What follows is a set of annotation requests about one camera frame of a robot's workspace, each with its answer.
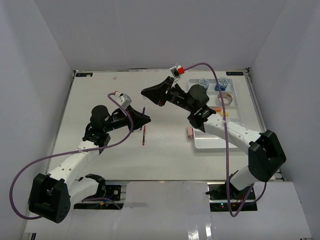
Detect right black table label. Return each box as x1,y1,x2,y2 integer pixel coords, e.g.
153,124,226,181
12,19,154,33
226,71,244,76

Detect white compartment tray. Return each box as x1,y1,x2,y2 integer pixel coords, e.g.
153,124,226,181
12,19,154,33
187,78,248,152

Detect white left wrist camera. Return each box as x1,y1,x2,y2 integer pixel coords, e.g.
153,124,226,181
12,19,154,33
115,92,132,109

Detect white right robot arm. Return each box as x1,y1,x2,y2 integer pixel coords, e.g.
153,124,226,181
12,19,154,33
141,77,287,200

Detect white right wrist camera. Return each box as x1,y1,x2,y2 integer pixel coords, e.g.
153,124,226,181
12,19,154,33
169,65,185,87

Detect yellow white highlighter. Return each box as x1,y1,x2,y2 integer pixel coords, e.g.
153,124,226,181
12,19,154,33
219,112,230,117

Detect pink white eraser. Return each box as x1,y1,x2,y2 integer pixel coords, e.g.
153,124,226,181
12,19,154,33
186,126,194,139

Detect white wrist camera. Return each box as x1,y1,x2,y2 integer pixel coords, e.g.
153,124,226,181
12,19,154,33
115,92,132,109
169,65,185,87

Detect purple pen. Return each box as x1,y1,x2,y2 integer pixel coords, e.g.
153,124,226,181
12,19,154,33
140,106,146,131

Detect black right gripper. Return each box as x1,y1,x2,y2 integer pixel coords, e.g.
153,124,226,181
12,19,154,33
142,76,196,113

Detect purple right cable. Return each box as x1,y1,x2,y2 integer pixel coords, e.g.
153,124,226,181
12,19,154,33
183,62,267,218

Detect blue tape roll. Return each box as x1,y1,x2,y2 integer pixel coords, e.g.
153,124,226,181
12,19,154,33
214,77,229,92
198,78,210,89

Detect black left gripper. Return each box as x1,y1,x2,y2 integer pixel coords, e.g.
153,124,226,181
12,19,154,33
103,105,151,133

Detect brown packing tape roll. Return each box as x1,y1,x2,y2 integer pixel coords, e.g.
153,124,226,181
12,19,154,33
215,92,233,106

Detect left black table label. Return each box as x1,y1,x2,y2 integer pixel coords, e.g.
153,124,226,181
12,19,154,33
75,72,93,78

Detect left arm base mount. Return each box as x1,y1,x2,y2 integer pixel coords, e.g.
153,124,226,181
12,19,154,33
69,173,127,210

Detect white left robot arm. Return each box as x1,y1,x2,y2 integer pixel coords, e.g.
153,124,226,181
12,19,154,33
29,105,151,223

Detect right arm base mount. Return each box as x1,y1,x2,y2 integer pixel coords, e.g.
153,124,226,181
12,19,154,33
205,183,258,214

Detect black table label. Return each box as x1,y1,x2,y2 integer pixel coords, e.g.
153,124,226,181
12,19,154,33
226,71,244,76
75,72,93,78

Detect red pen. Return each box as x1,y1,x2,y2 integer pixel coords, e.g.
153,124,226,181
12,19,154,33
142,125,146,146

